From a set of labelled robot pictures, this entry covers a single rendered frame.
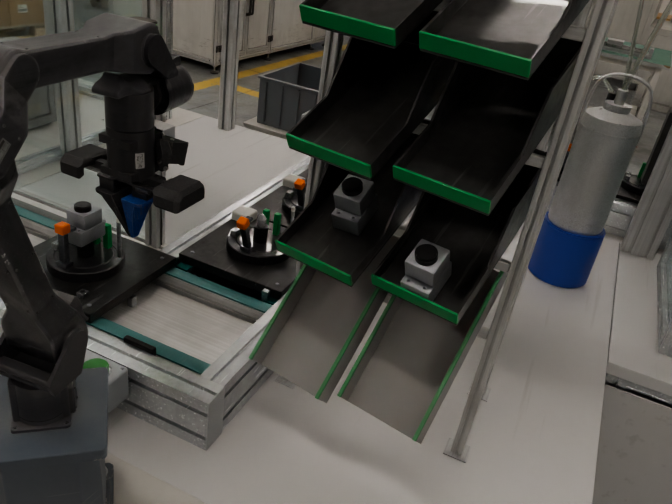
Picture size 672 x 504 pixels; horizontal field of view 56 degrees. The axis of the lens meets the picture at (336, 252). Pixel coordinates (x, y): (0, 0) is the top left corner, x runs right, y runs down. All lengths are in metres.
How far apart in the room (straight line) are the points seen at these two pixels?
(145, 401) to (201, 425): 0.11
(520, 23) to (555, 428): 0.75
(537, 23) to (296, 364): 0.58
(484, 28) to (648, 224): 1.29
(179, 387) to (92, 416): 0.21
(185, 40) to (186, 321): 5.40
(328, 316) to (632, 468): 0.91
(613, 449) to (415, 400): 0.77
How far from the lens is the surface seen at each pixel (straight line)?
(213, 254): 1.32
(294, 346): 1.00
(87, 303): 1.19
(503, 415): 1.24
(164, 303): 1.27
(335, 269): 0.85
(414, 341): 0.97
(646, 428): 1.59
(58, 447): 0.82
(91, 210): 1.24
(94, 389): 0.88
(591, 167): 1.59
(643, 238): 2.01
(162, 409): 1.06
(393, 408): 0.96
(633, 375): 1.51
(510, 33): 0.78
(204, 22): 6.31
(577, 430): 1.28
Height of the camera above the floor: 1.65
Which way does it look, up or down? 30 degrees down
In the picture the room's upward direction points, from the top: 9 degrees clockwise
